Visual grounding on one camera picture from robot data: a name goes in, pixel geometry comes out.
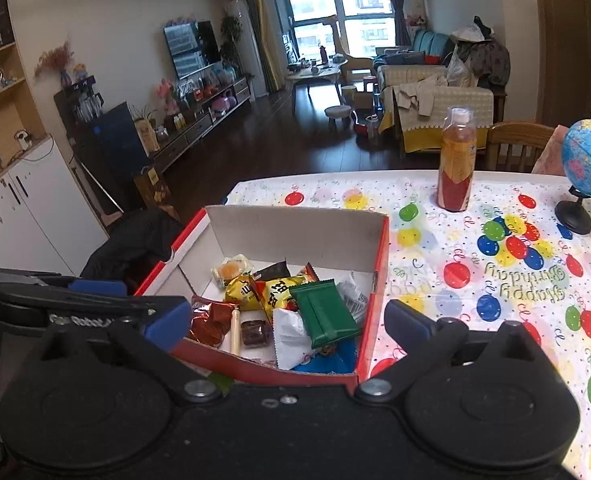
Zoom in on pile of clothes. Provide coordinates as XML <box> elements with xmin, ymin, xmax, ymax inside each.
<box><xmin>448</xmin><ymin>16</ymin><xmax>511</xmax><ymax>91</ymax></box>

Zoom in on sofa with yellow cover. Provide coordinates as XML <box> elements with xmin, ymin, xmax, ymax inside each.
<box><xmin>375</xmin><ymin>62</ymin><xmax>496</xmax><ymax>156</ymax></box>

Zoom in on white plastic bag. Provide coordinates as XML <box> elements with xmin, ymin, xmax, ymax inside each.
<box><xmin>446</xmin><ymin>52</ymin><xmax>471</xmax><ymax>87</ymax></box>

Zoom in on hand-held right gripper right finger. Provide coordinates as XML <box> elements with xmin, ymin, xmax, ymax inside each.
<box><xmin>353</xmin><ymin>300</ymin><xmax>543</xmax><ymax>406</ymax></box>

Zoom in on white snack packet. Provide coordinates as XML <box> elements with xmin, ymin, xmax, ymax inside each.
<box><xmin>273</xmin><ymin>307</ymin><xmax>316</xmax><ymax>371</ymax></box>

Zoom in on brown paper bag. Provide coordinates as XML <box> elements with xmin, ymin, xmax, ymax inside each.
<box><xmin>134</xmin><ymin>165</ymin><xmax>174</xmax><ymax>208</ymax></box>

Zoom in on red-brown snack packet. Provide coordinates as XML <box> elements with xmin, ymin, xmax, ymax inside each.
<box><xmin>190</xmin><ymin>296</ymin><xmax>236</xmax><ymax>348</ymax></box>

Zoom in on white standing air conditioner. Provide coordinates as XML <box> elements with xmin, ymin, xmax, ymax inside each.
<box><xmin>226</xmin><ymin>0</ymin><xmax>269</xmax><ymax>98</ymax></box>

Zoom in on large window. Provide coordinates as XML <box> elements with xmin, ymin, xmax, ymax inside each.
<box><xmin>270</xmin><ymin>0</ymin><xmax>399</xmax><ymax>61</ymax></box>

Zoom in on black snack packet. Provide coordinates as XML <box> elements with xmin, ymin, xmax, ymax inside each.
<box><xmin>252</xmin><ymin>261</ymin><xmax>290</xmax><ymax>282</ymax></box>

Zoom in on grey curtain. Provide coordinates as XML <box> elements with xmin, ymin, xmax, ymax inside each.
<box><xmin>378</xmin><ymin>0</ymin><xmax>411</xmax><ymax>46</ymax></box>

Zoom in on flat screen television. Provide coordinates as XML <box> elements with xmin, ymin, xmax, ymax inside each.
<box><xmin>164</xmin><ymin>20</ymin><xmax>222</xmax><ymax>81</ymax></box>

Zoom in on wooden door frame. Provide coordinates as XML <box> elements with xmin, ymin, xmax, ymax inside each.
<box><xmin>531</xmin><ymin>0</ymin><xmax>591</xmax><ymax>131</ymax></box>

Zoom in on wooden wall shelf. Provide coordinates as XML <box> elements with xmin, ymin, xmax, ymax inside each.
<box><xmin>0</xmin><ymin>0</ymin><xmax>44</xmax><ymax>186</ymax></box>

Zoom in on low television cabinet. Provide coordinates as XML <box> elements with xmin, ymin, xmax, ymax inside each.
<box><xmin>146</xmin><ymin>75</ymin><xmax>256</xmax><ymax>171</ymax></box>

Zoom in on black cabinet with dispenser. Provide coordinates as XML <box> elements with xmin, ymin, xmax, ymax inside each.
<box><xmin>54</xmin><ymin>75</ymin><xmax>149</xmax><ymax>213</ymax></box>

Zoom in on dried flowers in vase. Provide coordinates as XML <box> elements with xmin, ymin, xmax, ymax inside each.
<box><xmin>34</xmin><ymin>40</ymin><xmax>74</xmax><ymax>88</ymax></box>

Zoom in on blue snack packet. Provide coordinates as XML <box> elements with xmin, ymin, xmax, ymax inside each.
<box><xmin>290</xmin><ymin>345</ymin><xmax>359</xmax><ymax>376</ymax></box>

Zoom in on yellow snack packet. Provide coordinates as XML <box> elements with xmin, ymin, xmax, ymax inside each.
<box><xmin>224</xmin><ymin>275</ymin><xmax>259</xmax><ymax>311</ymax></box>
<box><xmin>260</xmin><ymin>277</ymin><xmax>306</xmax><ymax>311</ymax></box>

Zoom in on clear silver snack packet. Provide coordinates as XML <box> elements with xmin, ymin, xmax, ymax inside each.
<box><xmin>335</xmin><ymin>272</ymin><xmax>371</xmax><ymax>323</ymax></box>

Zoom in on balloon print tablecloth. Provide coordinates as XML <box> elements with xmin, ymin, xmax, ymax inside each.
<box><xmin>223</xmin><ymin>169</ymin><xmax>591</xmax><ymax>480</ymax></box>

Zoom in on pale wooden stick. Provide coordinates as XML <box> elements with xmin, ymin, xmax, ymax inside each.
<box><xmin>230</xmin><ymin>307</ymin><xmax>242</xmax><ymax>356</ymax></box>

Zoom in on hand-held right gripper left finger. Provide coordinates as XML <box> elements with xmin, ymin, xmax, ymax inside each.
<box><xmin>28</xmin><ymin>299</ymin><xmax>224</xmax><ymax>406</ymax></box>

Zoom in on yellow curtain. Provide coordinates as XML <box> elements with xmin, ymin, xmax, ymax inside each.
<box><xmin>248</xmin><ymin>0</ymin><xmax>284</xmax><ymax>93</ymax></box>

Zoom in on black jacket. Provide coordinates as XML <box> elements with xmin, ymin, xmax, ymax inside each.
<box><xmin>80</xmin><ymin>207</ymin><xmax>184</xmax><ymax>291</ymax></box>

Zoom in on pink cloth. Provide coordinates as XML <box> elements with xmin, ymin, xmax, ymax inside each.
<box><xmin>531</xmin><ymin>125</ymin><xmax>571</xmax><ymax>176</ymax></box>

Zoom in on potted plant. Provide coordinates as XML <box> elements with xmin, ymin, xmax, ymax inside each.
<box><xmin>220</xmin><ymin>14</ymin><xmax>244</xmax><ymax>63</ymax></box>

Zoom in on dark candy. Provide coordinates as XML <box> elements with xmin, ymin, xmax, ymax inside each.
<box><xmin>240</xmin><ymin>319</ymin><xmax>274</xmax><ymax>348</ymax></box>

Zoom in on white cabinet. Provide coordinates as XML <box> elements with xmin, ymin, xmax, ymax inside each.
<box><xmin>0</xmin><ymin>134</ymin><xmax>110</xmax><ymax>277</ymax></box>

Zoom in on red cardboard box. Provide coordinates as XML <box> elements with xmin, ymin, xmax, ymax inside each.
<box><xmin>133</xmin><ymin>204</ymin><xmax>391</xmax><ymax>396</ymax></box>

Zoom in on wooden coffee table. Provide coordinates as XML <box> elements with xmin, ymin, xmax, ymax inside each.
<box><xmin>284</xmin><ymin>62</ymin><xmax>349</xmax><ymax>113</ymax></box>

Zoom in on small round stool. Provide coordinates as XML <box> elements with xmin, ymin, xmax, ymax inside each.
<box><xmin>324</xmin><ymin>105</ymin><xmax>353</xmax><ymax>133</ymax></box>

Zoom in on wooden chair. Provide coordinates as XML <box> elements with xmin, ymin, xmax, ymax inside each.
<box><xmin>485</xmin><ymin>121</ymin><xmax>559</xmax><ymax>175</ymax></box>

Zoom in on clear round pastry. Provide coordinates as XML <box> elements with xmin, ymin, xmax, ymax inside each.
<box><xmin>210</xmin><ymin>256</ymin><xmax>254</xmax><ymax>288</ymax></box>

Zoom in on orange snack packet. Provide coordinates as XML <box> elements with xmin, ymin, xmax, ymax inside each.
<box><xmin>295</xmin><ymin>262</ymin><xmax>319</xmax><ymax>286</ymax></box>

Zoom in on beige garment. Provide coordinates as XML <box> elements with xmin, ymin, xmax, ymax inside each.
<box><xmin>393</xmin><ymin>82</ymin><xmax>449</xmax><ymax>120</ymax></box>

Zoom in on tea bottle with red label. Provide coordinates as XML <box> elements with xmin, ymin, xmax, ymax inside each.
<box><xmin>436</xmin><ymin>106</ymin><xmax>477</xmax><ymax>213</ymax></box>

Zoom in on green snack packet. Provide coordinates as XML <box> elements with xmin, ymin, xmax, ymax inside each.
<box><xmin>290</xmin><ymin>280</ymin><xmax>363</xmax><ymax>351</ymax></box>

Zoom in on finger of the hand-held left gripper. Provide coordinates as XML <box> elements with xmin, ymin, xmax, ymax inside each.
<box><xmin>0</xmin><ymin>279</ymin><xmax>142</xmax><ymax>311</ymax></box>
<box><xmin>122</xmin><ymin>306</ymin><xmax>159</xmax><ymax>323</ymax></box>

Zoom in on blue desk globe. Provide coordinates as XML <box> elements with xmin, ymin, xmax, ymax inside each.
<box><xmin>555</xmin><ymin>119</ymin><xmax>591</xmax><ymax>235</ymax></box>

